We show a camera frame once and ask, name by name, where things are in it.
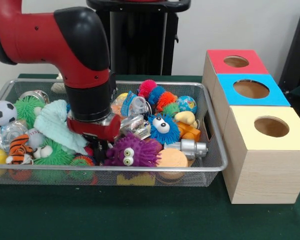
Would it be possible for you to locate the green spiky ball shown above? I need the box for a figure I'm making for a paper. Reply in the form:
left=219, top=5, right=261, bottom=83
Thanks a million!
left=15, top=96, right=47, bottom=131

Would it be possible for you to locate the dark green tablecloth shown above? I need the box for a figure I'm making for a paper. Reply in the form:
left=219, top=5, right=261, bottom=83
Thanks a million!
left=0, top=73, right=300, bottom=240

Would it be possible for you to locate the purple spiky ball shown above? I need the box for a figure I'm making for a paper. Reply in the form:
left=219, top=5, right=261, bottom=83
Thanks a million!
left=104, top=132, right=162, bottom=168

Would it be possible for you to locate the black and white soccer ball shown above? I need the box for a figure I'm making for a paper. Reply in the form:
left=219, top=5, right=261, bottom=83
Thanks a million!
left=0, top=100, right=18, bottom=127

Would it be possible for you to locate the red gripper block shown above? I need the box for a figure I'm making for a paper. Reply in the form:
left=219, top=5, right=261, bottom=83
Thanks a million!
left=66, top=114, right=122, bottom=164

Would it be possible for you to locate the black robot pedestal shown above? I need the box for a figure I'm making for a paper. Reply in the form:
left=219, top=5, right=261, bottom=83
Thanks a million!
left=86, top=0, right=192, bottom=76

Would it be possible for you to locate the wooden three-hole box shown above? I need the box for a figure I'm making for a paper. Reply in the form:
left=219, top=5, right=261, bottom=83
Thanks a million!
left=202, top=49, right=300, bottom=205

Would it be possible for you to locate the clear mesh bin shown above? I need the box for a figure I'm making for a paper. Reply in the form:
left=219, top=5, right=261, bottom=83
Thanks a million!
left=0, top=77, right=229, bottom=188

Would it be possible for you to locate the orange tiger plush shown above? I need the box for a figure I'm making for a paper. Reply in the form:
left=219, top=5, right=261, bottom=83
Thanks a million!
left=5, top=133, right=37, bottom=166

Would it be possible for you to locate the mint green knit cloth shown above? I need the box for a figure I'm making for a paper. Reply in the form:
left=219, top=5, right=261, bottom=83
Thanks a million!
left=33, top=99, right=91, bottom=156

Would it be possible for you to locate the yellow cheese wedge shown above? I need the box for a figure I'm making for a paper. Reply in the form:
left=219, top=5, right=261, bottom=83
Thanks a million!
left=116, top=173, right=156, bottom=187

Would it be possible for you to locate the cream knit cloth roll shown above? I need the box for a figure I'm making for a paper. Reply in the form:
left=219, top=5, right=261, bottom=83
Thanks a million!
left=51, top=74, right=67, bottom=95

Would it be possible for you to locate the blue fuzzy monster toy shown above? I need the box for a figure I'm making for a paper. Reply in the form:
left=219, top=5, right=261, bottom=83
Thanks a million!
left=148, top=114, right=181, bottom=146

